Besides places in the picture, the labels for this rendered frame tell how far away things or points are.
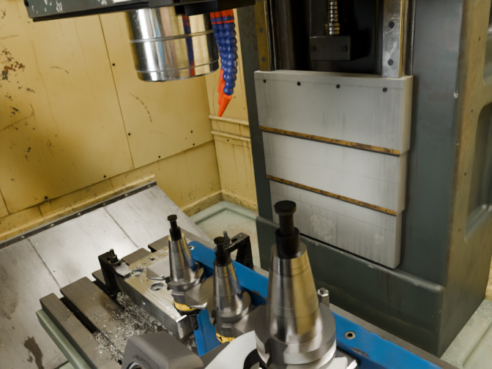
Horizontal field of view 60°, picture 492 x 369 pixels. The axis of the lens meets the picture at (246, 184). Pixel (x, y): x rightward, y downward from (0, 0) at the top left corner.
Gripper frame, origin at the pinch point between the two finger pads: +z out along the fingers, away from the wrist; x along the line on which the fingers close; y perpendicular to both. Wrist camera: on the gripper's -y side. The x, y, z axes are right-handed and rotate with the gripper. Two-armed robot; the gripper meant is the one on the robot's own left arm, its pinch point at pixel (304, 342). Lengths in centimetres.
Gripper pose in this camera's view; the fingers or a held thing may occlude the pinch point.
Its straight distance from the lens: 37.5
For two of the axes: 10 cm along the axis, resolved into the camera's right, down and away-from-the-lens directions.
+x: 6.9, 2.3, -6.9
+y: 1.2, 9.0, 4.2
